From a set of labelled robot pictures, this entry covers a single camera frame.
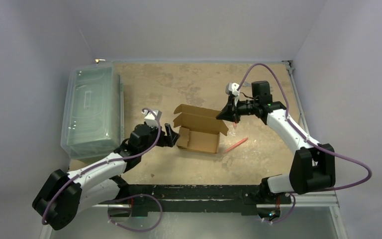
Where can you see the aluminium frame rail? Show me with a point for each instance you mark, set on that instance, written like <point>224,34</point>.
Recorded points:
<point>315,216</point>

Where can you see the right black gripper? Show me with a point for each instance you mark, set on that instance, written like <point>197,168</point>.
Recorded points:
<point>232,108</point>

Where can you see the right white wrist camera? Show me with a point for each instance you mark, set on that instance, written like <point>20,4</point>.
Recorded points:
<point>233,92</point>

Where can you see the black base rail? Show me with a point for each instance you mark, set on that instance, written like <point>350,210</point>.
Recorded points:
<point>247,200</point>

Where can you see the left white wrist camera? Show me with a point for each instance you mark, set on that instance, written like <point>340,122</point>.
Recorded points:
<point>152,117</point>

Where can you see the brown cardboard box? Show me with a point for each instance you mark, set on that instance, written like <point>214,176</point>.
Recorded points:
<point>199,129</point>

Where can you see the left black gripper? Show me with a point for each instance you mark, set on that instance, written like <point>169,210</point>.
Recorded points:
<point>171,136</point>

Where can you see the clear plastic storage bin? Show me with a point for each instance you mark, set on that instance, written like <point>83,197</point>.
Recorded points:
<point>93,123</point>

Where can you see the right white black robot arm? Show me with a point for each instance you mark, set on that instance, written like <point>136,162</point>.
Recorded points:
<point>312,167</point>

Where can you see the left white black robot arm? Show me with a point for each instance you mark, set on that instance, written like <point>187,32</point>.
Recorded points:
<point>65,194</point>

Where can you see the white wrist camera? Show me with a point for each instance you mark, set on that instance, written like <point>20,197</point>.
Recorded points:
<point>233,92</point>
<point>152,117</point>

